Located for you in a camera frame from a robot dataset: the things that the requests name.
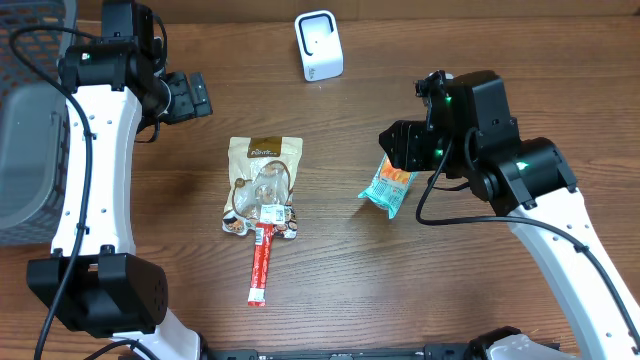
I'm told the teal packet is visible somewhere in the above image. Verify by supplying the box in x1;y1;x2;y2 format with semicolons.
358;173;411;219

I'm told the beige snack pouch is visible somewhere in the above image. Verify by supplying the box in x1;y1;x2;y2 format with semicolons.
222;136;303;239

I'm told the red stick snack packet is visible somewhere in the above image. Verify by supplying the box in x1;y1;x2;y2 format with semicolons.
248;223;274;307

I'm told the orange tissue pack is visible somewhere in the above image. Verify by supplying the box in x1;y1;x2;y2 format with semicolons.
377;155;417;189

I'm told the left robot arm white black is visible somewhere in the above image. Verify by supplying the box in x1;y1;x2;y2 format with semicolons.
27;1;213;359

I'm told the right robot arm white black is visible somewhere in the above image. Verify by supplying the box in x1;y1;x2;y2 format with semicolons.
379;70;639;359

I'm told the white barcode scanner stand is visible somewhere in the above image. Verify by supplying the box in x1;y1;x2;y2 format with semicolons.
294;10;344;82

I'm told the grey plastic mesh basket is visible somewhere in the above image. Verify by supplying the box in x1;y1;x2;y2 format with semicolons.
1;0;77;246

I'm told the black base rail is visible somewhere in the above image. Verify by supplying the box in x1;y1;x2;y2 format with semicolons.
208;343;467;360

